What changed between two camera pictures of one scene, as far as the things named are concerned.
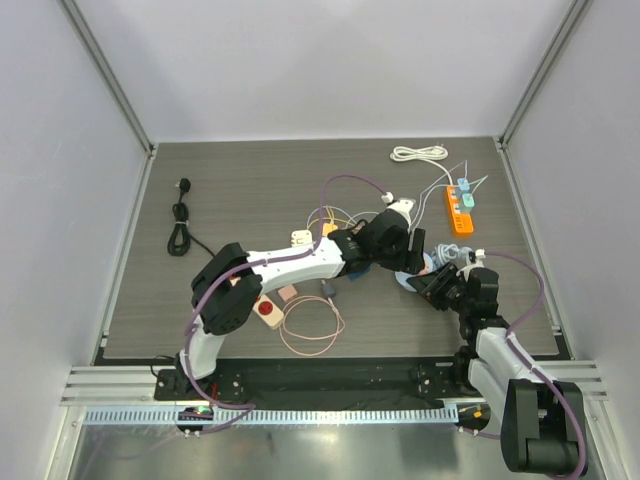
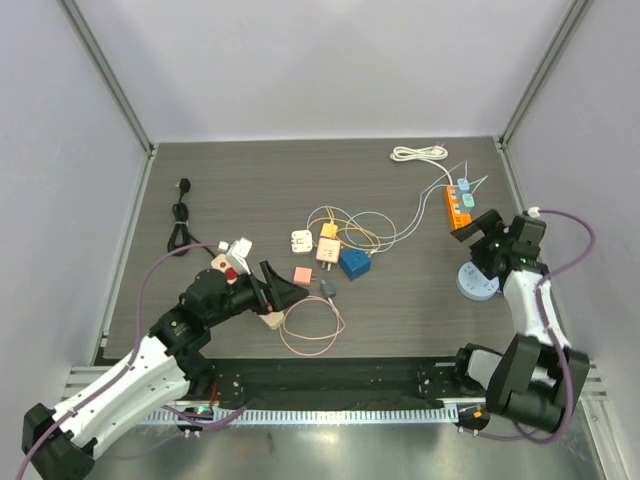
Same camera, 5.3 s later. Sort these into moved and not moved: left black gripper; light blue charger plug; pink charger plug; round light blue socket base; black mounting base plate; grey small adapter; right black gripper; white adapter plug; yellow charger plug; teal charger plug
Moved: round light blue socket base; left black gripper; right black gripper; pink charger plug
Not moved: yellow charger plug; white adapter plug; light blue charger plug; teal charger plug; grey small adapter; black mounting base plate
